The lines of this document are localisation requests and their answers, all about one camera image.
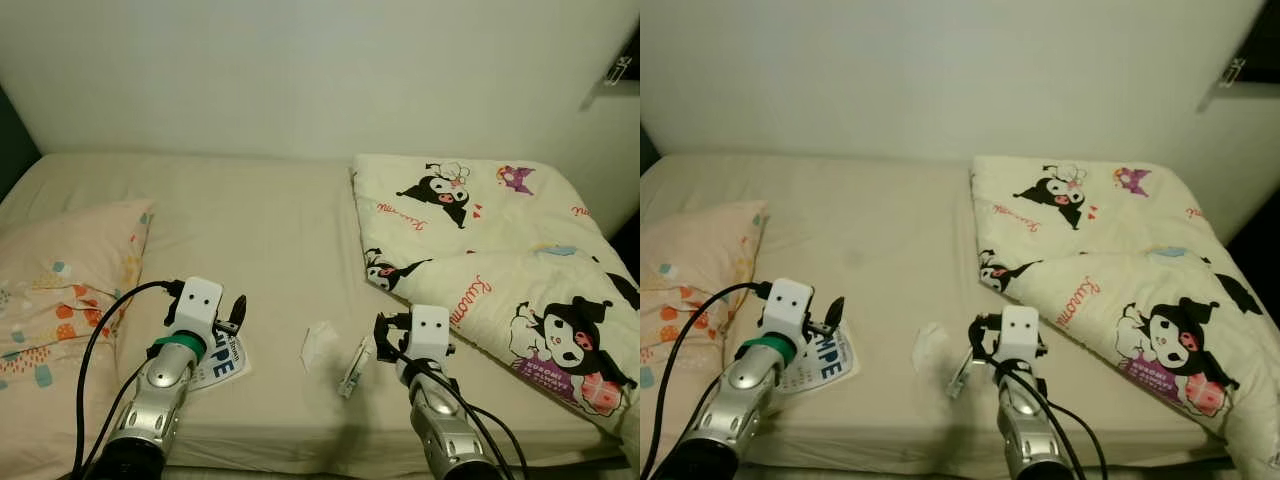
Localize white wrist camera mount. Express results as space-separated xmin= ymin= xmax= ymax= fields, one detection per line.
xmin=405 ymin=305 xmax=454 ymax=367
xmin=997 ymin=307 xmax=1042 ymax=364
xmin=163 ymin=277 xmax=225 ymax=352
xmin=760 ymin=278 xmax=817 ymax=352

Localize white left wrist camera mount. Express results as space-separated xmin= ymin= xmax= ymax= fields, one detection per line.
xmin=163 ymin=277 xmax=225 ymax=352
xmin=760 ymin=278 xmax=817 ymax=352

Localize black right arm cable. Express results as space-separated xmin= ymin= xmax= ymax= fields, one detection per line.
xmin=975 ymin=335 xmax=1111 ymax=480
xmin=385 ymin=335 xmax=533 ymax=480

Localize white book blue letters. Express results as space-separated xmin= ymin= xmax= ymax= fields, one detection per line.
xmin=190 ymin=330 xmax=252 ymax=392
xmin=775 ymin=325 xmax=860 ymax=394

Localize cream cartoon print quilt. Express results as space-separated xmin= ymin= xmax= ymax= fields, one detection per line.
xmin=350 ymin=153 xmax=641 ymax=443
xmin=970 ymin=155 xmax=1280 ymax=473

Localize bed with beige sheet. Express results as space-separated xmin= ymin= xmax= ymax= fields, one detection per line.
xmin=640 ymin=153 xmax=1253 ymax=473
xmin=0 ymin=152 xmax=641 ymax=473

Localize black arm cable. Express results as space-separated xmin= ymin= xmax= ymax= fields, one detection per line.
xmin=975 ymin=335 xmax=1111 ymax=480
xmin=385 ymin=335 xmax=533 ymax=480
xmin=640 ymin=282 xmax=773 ymax=480
xmin=72 ymin=280 xmax=186 ymax=480

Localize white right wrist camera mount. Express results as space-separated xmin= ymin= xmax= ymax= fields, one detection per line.
xmin=405 ymin=305 xmax=454 ymax=367
xmin=997 ymin=307 xmax=1042 ymax=364

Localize pink patterned pillow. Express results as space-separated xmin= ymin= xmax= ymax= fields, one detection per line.
xmin=640 ymin=200 xmax=770 ymax=393
xmin=0 ymin=198 xmax=157 ymax=393

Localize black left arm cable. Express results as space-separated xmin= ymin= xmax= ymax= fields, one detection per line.
xmin=640 ymin=282 xmax=773 ymax=480
xmin=72 ymin=280 xmax=186 ymax=480

